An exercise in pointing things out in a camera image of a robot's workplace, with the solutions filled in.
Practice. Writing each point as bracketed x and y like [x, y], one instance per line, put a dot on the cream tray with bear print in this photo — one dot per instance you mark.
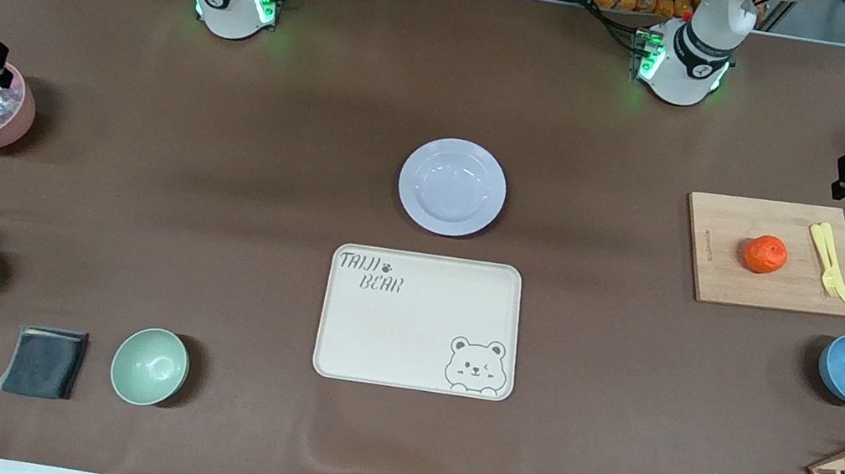
[408, 328]

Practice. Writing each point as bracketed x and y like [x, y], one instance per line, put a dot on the pale lavender round plate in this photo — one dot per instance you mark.
[452, 186]

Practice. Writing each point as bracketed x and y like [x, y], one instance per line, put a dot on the dark grey folded cloth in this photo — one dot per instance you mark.
[44, 364]

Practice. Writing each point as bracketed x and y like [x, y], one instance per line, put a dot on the wooden cutting board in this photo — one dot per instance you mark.
[731, 269]

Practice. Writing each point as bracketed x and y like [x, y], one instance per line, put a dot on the yellow plastic knife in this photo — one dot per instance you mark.
[838, 265]

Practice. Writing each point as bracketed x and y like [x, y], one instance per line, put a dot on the yellow plastic fork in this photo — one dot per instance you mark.
[824, 258]

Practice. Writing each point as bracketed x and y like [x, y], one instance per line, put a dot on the mint green bowl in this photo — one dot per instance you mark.
[149, 367]

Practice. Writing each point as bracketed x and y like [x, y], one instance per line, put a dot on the brown table cover mat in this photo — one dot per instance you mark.
[232, 156]

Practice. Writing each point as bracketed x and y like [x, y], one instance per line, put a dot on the orange mandarin fruit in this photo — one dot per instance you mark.
[765, 254]

